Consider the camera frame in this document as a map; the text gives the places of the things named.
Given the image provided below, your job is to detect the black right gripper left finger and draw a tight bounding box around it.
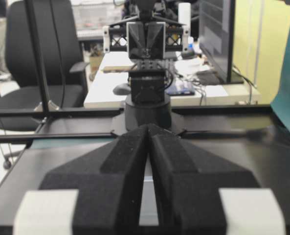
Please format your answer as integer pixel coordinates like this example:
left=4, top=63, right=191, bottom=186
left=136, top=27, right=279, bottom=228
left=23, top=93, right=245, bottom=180
left=13, top=126, right=148, bottom=235

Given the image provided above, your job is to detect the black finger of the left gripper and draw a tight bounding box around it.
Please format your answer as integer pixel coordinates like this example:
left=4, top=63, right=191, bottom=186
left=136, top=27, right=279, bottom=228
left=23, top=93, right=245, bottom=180
left=129, top=23, right=147, bottom=57
left=146, top=23, right=163, bottom=57

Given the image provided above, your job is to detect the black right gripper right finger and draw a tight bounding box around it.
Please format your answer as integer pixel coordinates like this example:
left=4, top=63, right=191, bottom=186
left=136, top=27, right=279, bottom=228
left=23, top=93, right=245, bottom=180
left=148, top=124, right=287, bottom=235

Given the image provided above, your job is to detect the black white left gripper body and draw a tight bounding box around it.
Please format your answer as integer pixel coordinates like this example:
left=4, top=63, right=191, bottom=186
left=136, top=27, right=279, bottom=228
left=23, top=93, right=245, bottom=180
left=102, top=21, right=189, bottom=60

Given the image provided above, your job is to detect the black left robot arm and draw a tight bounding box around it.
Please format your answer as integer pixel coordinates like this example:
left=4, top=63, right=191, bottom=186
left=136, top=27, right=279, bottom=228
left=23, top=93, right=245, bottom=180
left=13, top=0, right=174, bottom=235

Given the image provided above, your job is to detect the white paper roll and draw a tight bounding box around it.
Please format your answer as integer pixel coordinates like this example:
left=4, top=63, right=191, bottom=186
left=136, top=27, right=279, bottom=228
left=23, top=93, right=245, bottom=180
left=178, top=2, right=191, bottom=26

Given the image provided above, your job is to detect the white desk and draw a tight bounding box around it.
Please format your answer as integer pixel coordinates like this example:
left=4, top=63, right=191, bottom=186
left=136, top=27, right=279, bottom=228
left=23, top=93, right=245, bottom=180
left=84, top=52, right=250, bottom=109

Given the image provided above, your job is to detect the grey computer mouse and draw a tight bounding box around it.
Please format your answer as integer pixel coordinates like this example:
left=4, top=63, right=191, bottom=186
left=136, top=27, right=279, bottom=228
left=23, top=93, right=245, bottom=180
left=113, top=83, right=131, bottom=95

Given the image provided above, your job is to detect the black computer monitor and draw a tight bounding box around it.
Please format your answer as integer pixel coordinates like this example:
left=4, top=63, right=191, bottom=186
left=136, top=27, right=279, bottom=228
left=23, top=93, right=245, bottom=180
left=199, top=0, right=244, bottom=84

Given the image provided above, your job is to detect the blue white box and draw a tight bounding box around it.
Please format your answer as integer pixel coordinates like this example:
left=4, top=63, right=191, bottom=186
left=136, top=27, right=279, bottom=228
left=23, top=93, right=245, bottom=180
left=166, top=80, right=195, bottom=96

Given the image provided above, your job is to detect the black office chair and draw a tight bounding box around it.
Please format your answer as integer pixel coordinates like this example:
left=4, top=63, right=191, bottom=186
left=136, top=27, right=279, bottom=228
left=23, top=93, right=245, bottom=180
left=0, top=0, right=89, bottom=169

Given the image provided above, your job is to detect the black vertical frame pole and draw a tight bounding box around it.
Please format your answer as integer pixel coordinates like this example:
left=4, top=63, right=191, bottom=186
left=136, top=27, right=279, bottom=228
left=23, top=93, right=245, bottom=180
left=24, top=0, right=49, bottom=115

